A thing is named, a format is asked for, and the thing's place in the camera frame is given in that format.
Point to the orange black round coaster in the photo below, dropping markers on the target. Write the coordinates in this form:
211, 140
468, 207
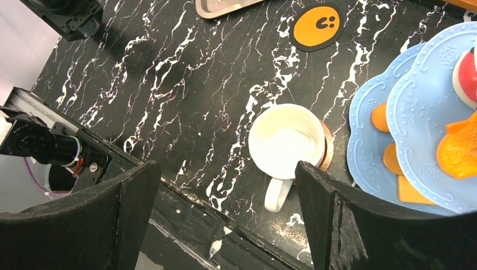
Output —
317, 27

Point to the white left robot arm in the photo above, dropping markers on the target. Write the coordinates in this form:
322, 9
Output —
27, 136

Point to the steel serving tray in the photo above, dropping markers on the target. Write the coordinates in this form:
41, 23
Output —
210, 9

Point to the brown wooden round coaster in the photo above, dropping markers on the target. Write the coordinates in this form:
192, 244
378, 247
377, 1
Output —
328, 147

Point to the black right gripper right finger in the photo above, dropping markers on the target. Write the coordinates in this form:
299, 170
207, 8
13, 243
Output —
351, 229

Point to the small orange round cookie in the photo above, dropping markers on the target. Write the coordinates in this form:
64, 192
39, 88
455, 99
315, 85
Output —
378, 118

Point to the white ceramic mug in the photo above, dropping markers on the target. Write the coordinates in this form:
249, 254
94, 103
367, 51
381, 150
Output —
279, 138

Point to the orange oval pastry piece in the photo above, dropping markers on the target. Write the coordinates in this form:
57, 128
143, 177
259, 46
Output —
456, 153

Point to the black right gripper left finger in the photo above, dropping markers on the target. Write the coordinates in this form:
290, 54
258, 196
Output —
100, 227

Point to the blue three-tier cake stand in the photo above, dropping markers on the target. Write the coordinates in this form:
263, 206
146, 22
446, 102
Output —
420, 101

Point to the red sprinkled donut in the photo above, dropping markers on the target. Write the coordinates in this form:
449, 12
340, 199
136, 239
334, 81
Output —
464, 78

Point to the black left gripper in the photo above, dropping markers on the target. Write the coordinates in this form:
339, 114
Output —
73, 20

